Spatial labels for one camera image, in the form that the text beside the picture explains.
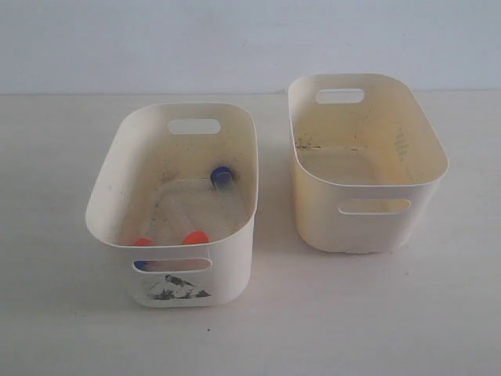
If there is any cream plastic bin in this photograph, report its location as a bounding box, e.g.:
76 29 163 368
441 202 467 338
288 74 449 254
85 103 258 308

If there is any blue-capped clear tube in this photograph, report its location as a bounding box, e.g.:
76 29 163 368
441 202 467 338
210 166 238 197
133 260 149 272

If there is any orange-capped clear tube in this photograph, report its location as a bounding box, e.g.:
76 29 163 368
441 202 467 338
166 197 210 245
133 203 164 247

